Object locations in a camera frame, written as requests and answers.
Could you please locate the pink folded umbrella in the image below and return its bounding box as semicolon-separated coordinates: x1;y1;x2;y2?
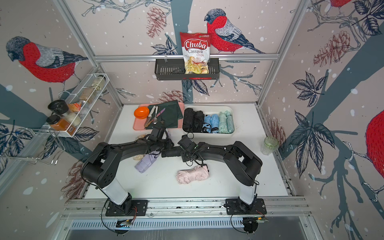
176;165;209;185

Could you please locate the blue patterned umbrella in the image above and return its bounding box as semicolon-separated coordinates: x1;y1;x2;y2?
202;115;212;134

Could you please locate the light blue umbrella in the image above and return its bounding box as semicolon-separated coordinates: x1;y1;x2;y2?
211;114;220;134

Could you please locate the mint green strapped umbrella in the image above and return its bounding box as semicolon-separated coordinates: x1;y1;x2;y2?
225;111;235;134

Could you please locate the orange spice jar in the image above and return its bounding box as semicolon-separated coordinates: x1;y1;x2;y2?
47;115;71;131

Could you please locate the cream storage box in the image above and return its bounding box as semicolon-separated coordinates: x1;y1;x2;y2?
184;105;236;139

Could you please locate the black lidded spice jar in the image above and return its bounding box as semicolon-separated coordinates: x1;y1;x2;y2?
48;99;72;117

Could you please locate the pink plastic tray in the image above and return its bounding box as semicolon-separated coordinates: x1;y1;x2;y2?
133;102;185;131

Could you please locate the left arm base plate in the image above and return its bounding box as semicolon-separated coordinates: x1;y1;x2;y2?
106;200;149;217

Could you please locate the black wall basket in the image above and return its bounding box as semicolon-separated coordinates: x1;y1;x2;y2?
154;57;220;81

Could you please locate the wire hook rack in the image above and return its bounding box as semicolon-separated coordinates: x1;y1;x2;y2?
1;128;66;166

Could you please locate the Chuba cassava chips bag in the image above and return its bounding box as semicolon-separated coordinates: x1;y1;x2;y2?
180;33;211;74

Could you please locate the beige striped folded umbrella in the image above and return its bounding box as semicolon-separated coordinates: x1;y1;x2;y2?
133;155;146;161

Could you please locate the white handled silver spoon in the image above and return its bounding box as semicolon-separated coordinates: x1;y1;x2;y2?
152;106;159;125

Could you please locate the white handled knife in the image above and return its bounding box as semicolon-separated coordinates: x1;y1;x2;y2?
144;107;157;128

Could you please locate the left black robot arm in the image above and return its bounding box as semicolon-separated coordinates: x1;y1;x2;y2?
81;127;174;209

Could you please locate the white wire spice rack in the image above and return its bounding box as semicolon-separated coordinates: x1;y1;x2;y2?
58;73;110;138

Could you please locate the dark green cloth napkin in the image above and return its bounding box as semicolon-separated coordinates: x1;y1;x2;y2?
148;101;183;129

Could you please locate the lavender folded umbrella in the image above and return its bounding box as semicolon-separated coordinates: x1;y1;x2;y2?
135;154;159;173

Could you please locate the green lidded glass jar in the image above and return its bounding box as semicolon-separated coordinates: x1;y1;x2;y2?
261;137;279;156

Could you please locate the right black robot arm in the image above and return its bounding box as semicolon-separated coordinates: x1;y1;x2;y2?
175;135;263;207

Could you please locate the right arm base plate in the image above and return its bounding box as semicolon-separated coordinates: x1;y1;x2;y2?
224;198;267;215

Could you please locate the black cased compact umbrella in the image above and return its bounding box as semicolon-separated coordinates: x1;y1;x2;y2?
161;147;183;158

